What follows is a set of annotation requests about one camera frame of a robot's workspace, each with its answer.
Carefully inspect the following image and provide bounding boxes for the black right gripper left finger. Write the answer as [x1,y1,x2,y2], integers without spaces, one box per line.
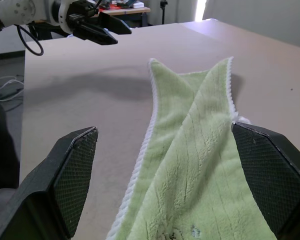
[0,126,99,240]

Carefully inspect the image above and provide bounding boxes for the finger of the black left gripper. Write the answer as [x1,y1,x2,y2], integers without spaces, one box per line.
[73,20,119,46]
[98,11,133,35]

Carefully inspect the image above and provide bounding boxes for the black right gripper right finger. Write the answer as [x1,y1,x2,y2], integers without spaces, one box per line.
[230,121,300,240]

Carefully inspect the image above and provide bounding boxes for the light green fluffy towel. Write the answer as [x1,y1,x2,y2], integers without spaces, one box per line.
[106,56,278,240]

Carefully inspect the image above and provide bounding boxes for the wooden background desk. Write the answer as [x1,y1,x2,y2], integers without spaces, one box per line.
[96,5,151,28]

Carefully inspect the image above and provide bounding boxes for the black tripod stand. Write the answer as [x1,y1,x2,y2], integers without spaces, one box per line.
[159,0,169,25]

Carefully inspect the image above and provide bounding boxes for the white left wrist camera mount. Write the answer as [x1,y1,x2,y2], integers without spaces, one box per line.
[57,0,75,35]

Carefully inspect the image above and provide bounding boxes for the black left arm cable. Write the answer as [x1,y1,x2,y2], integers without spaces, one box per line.
[15,22,45,57]

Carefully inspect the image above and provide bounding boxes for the white floor cable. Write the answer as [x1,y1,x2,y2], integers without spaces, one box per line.
[0,74,25,102]

